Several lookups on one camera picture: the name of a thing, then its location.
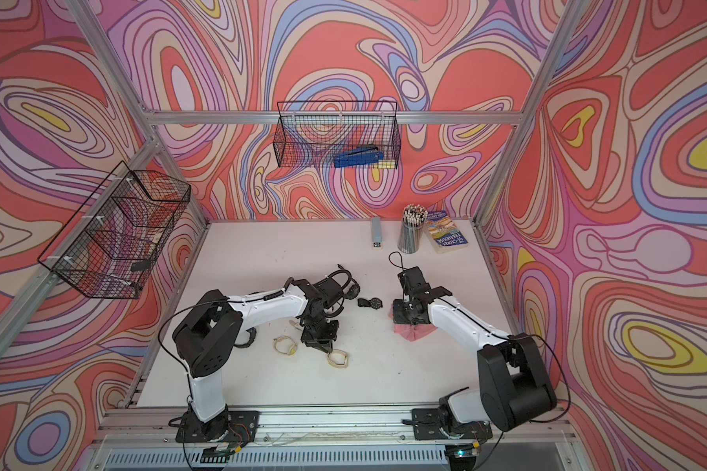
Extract metal pencil cup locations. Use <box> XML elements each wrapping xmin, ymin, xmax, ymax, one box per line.
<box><xmin>398</xmin><ymin>204</ymin><xmax>428</xmax><ymax>254</ymax></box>

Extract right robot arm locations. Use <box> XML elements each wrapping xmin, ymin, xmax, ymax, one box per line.
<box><xmin>393</xmin><ymin>267</ymin><xmax>558</xmax><ymax>432</ymax></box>

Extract blue stapler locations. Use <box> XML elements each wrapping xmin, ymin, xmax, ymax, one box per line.
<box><xmin>333</xmin><ymin>145</ymin><xmax>384</xmax><ymax>168</ymax></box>

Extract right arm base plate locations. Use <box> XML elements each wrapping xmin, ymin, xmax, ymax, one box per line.
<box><xmin>402</xmin><ymin>387</ymin><xmax>493</xmax><ymax>444</ymax></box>

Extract yellow sticky notes block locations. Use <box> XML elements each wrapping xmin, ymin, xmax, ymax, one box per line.
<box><xmin>377</xmin><ymin>159</ymin><xmax>399</xmax><ymax>170</ymax></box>

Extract black wire basket back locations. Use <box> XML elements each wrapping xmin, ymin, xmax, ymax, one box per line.
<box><xmin>273</xmin><ymin>99</ymin><xmax>402</xmax><ymax>169</ymax></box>

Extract beige looped watch left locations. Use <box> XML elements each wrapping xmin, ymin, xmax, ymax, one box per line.
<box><xmin>273</xmin><ymin>336</ymin><xmax>299</xmax><ymax>356</ymax></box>

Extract colourful book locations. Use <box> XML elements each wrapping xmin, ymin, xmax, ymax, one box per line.
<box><xmin>424</xmin><ymin>211</ymin><xmax>469</xmax><ymax>254</ymax></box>

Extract grey stapler on table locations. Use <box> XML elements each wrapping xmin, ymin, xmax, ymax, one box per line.
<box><xmin>370</xmin><ymin>217</ymin><xmax>383</xmax><ymax>249</ymax></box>

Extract black wire basket left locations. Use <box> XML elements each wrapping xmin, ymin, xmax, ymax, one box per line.
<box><xmin>37</xmin><ymin>162</ymin><xmax>192</xmax><ymax>299</ymax></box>

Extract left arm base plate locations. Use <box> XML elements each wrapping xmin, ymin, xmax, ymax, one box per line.
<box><xmin>168</xmin><ymin>408</ymin><xmax>260</xmax><ymax>445</ymax></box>

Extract beige looped watch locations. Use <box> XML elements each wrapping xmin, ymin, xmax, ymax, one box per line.
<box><xmin>326</xmin><ymin>349</ymin><xmax>350</xmax><ymax>369</ymax></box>
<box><xmin>273</xmin><ymin>336</ymin><xmax>299</xmax><ymax>356</ymax></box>

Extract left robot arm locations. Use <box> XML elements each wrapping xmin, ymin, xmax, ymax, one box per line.
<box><xmin>172</xmin><ymin>269</ymin><xmax>354</xmax><ymax>424</ymax></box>

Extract pink cloth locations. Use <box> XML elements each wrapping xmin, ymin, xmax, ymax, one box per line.
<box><xmin>389</xmin><ymin>312</ymin><xmax>437</xmax><ymax>343</ymax></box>

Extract beige looped watch right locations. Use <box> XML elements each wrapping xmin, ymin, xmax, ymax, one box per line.
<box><xmin>326</xmin><ymin>349</ymin><xmax>350</xmax><ymax>369</ymax></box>

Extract black wire basket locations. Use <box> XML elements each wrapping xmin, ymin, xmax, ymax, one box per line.
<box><xmin>273</xmin><ymin>99</ymin><xmax>402</xmax><ymax>169</ymax></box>
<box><xmin>37</xmin><ymin>162</ymin><xmax>192</xmax><ymax>299</ymax></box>

